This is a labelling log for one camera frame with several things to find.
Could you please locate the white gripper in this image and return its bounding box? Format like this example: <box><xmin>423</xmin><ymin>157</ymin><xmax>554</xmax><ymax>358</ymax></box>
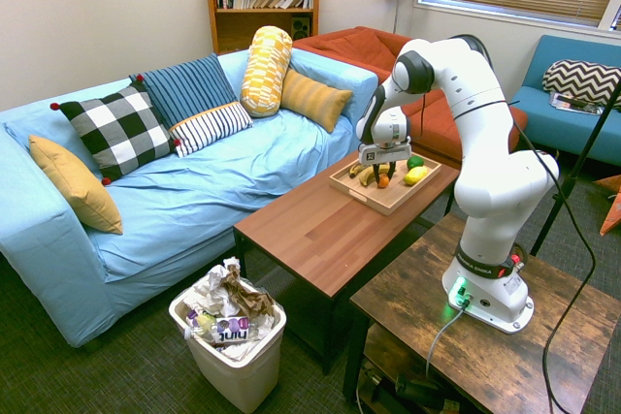
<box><xmin>357</xmin><ymin>137</ymin><xmax>414</xmax><ymax>189</ymax></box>

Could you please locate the light wooden tray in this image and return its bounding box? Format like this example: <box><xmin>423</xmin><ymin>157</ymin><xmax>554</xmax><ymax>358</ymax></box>
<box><xmin>328</xmin><ymin>150</ymin><xmax>443</xmax><ymax>218</ymax></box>

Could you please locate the yellow banana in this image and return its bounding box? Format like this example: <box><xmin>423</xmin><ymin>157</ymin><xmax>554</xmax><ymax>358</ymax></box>
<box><xmin>357</xmin><ymin>164</ymin><xmax>394</xmax><ymax>188</ymax></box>

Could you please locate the yellow oblong fruit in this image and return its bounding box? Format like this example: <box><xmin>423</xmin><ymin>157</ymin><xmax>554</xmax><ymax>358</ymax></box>
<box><xmin>403</xmin><ymin>165</ymin><xmax>430</xmax><ymax>188</ymax></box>

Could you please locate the reddish wooden coffee table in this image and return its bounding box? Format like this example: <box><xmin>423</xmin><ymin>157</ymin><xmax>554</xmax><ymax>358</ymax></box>
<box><xmin>232</xmin><ymin>149</ymin><xmax>461</xmax><ymax>376</ymax></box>

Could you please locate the mustard striped pillow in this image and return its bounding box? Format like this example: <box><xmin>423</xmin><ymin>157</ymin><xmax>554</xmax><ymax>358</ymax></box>
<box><xmin>279</xmin><ymin>68</ymin><xmax>354</xmax><ymax>135</ymax></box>

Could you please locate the orange sofa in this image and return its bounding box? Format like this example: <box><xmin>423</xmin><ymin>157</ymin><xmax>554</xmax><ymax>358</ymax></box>
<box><xmin>292</xmin><ymin>25</ymin><xmax>530</xmax><ymax>171</ymax></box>

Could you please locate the yellow patterned bolster pillow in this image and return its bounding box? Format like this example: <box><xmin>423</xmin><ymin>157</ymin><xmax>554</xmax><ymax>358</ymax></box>
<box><xmin>239</xmin><ymin>25</ymin><xmax>294</xmax><ymax>119</ymax></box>

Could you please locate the black small speaker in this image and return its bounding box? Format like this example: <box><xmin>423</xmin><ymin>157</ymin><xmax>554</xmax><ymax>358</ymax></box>
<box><xmin>290</xmin><ymin>16</ymin><xmax>312</xmax><ymax>42</ymax></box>

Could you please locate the teal sofa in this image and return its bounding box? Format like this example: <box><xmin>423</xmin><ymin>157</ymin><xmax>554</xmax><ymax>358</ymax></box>
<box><xmin>509</xmin><ymin>34</ymin><xmax>621</xmax><ymax>169</ymax></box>

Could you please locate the white navy striped pillow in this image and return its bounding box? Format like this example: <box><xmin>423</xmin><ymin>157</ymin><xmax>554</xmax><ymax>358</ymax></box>
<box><xmin>168</xmin><ymin>101</ymin><xmax>255</xmax><ymax>160</ymax></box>

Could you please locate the brown crumpled paper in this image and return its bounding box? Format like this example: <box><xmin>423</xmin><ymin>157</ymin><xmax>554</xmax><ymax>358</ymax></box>
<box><xmin>220</xmin><ymin>262</ymin><xmax>276</xmax><ymax>322</ymax></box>

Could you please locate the light blue covered sofa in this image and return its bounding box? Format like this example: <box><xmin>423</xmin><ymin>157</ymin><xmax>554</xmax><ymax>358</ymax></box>
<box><xmin>0</xmin><ymin>48</ymin><xmax>380</xmax><ymax>349</ymax></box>

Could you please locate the magazine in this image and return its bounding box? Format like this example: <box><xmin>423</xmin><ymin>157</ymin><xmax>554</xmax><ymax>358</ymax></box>
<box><xmin>548</xmin><ymin>90</ymin><xmax>605</xmax><ymax>117</ymax></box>

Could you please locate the blue striped pillow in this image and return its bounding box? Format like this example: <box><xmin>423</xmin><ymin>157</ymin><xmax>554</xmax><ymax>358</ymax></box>
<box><xmin>129</xmin><ymin>52</ymin><xmax>240</xmax><ymax>131</ymax></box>

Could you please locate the white crumpled paper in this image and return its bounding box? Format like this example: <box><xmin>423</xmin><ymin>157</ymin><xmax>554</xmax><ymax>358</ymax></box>
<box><xmin>185</xmin><ymin>257</ymin><xmax>244</xmax><ymax>319</ymax></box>

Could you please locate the black white chevron pillow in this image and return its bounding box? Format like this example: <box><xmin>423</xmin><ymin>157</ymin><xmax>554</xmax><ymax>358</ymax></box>
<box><xmin>541</xmin><ymin>58</ymin><xmax>621</xmax><ymax>111</ymax></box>

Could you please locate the clear plastic bottle purple label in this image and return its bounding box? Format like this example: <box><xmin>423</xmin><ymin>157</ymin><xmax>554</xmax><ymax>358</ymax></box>
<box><xmin>182</xmin><ymin>308</ymin><xmax>217</xmax><ymax>343</ymax></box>
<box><xmin>212</xmin><ymin>314</ymin><xmax>261</xmax><ymax>345</ymax></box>

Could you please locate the rustic dark wood table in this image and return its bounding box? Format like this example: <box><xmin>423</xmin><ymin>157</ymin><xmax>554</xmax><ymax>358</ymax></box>
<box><xmin>342</xmin><ymin>212</ymin><xmax>621</xmax><ymax>414</ymax></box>

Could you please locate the black device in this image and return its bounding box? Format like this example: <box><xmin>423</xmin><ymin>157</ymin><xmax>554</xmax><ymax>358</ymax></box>
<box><xmin>393</xmin><ymin>371</ymin><xmax>461</xmax><ymax>411</ymax></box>

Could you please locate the orange triangular object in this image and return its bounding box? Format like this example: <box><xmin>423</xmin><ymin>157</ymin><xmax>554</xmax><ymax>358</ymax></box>
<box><xmin>593</xmin><ymin>173</ymin><xmax>621</xmax><ymax>238</ymax></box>

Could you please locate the white plastic trash bin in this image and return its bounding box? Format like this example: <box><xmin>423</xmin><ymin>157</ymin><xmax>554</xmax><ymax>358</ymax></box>
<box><xmin>168</xmin><ymin>276</ymin><xmax>288</xmax><ymax>414</ymax></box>

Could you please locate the black white checkered pillow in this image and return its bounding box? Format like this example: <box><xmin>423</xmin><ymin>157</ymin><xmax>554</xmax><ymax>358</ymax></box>
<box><xmin>49</xmin><ymin>74</ymin><xmax>182</xmax><ymax>187</ymax></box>

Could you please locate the plain mustard pillow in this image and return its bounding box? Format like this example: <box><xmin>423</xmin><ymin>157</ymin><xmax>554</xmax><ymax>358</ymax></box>
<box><xmin>27</xmin><ymin>134</ymin><xmax>124</xmax><ymax>237</ymax></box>

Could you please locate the grey cable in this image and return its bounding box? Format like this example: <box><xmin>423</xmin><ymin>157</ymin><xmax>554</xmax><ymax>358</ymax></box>
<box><xmin>424</xmin><ymin>303</ymin><xmax>468</xmax><ymax>379</ymax></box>

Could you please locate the black camera stand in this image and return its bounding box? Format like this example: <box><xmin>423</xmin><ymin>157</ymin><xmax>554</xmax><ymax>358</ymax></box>
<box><xmin>530</xmin><ymin>92</ymin><xmax>621</xmax><ymax>258</ymax></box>

